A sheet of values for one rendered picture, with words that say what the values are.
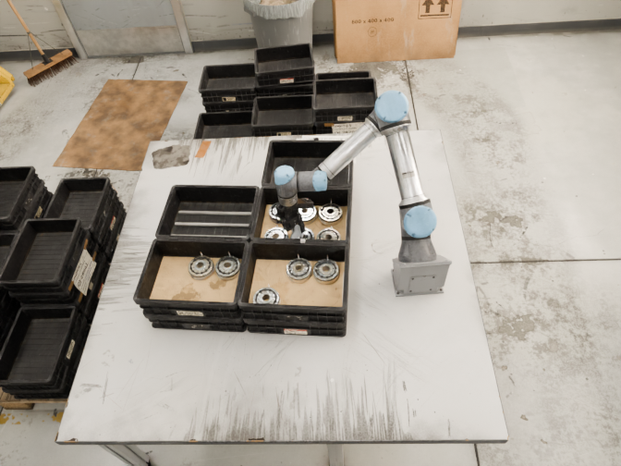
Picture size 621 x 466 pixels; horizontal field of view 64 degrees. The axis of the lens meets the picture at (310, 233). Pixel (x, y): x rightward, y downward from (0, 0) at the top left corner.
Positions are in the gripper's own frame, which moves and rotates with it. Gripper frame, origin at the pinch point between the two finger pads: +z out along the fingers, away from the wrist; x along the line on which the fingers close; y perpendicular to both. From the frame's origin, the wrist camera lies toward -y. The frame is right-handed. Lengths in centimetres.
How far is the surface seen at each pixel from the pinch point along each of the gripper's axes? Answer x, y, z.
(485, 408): 94, -7, 24
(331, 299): 31.8, 9.6, 5.7
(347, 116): -75, -95, 22
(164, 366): 4, 72, 19
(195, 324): 0, 54, 12
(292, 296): 20.7, 20.0, 5.2
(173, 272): -21, 50, 3
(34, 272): -99, 97, 32
